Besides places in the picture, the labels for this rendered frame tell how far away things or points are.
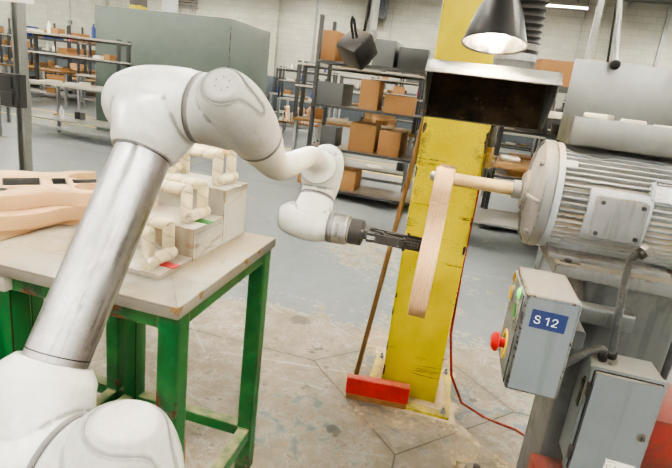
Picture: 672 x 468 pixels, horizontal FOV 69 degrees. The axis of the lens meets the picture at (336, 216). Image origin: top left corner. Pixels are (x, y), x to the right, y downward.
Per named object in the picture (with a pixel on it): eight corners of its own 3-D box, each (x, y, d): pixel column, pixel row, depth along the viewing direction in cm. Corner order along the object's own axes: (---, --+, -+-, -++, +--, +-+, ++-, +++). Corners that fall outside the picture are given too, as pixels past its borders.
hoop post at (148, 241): (157, 267, 124) (158, 232, 121) (149, 271, 121) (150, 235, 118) (146, 264, 125) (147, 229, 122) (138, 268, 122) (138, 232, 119)
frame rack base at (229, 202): (245, 232, 162) (248, 182, 158) (222, 245, 148) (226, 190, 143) (173, 218, 168) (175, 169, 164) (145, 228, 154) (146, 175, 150)
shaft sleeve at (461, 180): (510, 194, 120) (512, 182, 120) (511, 195, 117) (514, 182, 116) (437, 182, 124) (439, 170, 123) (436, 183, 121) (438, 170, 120)
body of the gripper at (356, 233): (350, 241, 141) (381, 247, 139) (344, 245, 133) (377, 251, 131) (354, 216, 141) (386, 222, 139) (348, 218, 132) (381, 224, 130)
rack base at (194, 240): (222, 245, 148) (224, 216, 146) (193, 261, 133) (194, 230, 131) (145, 228, 155) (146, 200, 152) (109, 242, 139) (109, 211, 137)
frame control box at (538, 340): (600, 384, 110) (632, 279, 103) (630, 448, 90) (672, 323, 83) (489, 358, 115) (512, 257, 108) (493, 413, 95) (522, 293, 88)
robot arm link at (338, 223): (323, 243, 134) (344, 248, 133) (329, 211, 133) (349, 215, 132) (331, 240, 143) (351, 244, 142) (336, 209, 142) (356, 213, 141)
